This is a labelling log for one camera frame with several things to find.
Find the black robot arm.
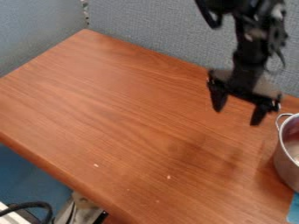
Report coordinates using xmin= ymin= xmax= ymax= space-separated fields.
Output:
xmin=194 ymin=0 xmax=288 ymax=126

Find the metal table leg bracket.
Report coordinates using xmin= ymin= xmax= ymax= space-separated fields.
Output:
xmin=51 ymin=192 xmax=108 ymax=224

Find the metal pot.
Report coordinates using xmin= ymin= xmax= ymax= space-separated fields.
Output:
xmin=274 ymin=113 xmax=299 ymax=193

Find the black cable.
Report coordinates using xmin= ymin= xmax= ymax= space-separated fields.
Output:
xmin=0 ymin=200 xmax=53 ymax=224

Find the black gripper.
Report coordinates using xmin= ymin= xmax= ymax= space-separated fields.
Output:
xmin=207 ymin=50 xmax=282 ymax=126

